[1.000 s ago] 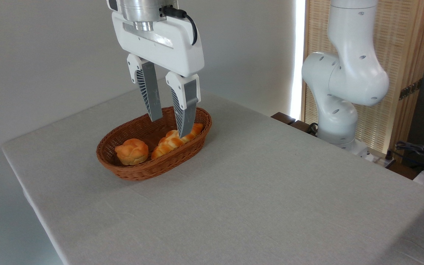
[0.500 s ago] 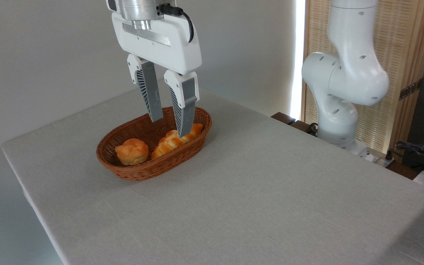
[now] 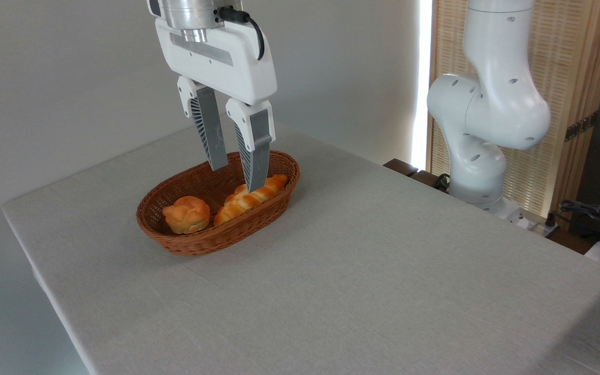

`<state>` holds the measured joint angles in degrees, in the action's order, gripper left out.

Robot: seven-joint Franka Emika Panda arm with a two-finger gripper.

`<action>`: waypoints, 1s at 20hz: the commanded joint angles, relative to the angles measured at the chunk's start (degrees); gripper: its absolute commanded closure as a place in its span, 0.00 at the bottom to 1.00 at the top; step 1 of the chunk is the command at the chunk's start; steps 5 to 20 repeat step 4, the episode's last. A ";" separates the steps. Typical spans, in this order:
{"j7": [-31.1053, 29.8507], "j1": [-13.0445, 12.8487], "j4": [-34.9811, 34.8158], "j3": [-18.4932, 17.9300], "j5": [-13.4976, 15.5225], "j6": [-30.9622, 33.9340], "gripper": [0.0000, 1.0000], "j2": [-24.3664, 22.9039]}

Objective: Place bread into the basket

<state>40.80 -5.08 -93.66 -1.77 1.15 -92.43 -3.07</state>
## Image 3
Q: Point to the braided bread loaf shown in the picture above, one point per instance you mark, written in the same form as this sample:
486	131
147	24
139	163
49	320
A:
237	203

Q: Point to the dark wooden furniture top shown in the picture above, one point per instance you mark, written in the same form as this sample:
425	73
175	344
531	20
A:
401	166

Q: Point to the brown wicker oval basket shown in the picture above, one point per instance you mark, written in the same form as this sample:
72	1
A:
196	239

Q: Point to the dark metal screen hinge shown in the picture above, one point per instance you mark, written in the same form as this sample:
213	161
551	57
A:
580	126

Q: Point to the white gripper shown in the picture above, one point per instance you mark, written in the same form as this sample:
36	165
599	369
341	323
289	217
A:
237	67

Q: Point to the wooden bamboo folding screen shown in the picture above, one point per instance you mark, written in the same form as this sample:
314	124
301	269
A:
565	62

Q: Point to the round bread bun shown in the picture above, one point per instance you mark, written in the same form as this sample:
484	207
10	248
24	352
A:
186	214

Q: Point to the grey tablecloth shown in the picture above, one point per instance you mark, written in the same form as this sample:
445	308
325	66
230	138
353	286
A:
331	312

